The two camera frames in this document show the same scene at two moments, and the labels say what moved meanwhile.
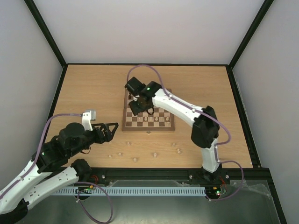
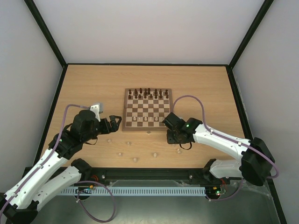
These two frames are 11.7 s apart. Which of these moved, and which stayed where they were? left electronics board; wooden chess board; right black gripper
Moved: right black gripper
Stayed: wooden chess board; left electronics board
